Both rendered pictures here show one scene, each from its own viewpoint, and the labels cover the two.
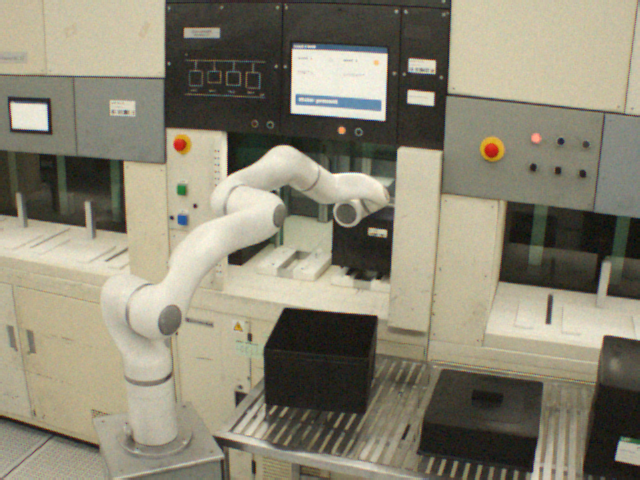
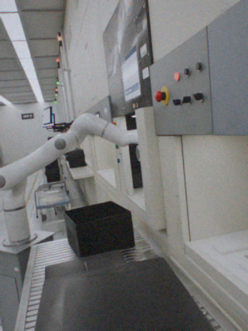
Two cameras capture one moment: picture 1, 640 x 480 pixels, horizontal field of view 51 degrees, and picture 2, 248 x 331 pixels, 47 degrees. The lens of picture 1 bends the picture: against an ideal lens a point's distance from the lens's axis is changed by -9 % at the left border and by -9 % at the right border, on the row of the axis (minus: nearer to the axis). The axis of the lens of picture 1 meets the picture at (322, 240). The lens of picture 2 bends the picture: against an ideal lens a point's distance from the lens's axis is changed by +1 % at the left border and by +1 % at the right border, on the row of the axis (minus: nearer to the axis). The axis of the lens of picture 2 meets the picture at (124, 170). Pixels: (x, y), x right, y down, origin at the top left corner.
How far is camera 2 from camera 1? 1.83 m
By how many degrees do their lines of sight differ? 58
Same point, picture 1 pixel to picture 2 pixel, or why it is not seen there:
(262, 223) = (50, 147)
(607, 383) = (47, 282)
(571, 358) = (229, 293)
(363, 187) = (134, 136)
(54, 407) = not seen: hidden behind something
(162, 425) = (10, 231)
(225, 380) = not seen: hidden behind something
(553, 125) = (183, 59)
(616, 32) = not seen: outside the picture
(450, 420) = (50, 272)
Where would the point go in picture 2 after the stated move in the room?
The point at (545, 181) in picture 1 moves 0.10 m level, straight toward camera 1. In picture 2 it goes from (186, 112) to (156, 116)
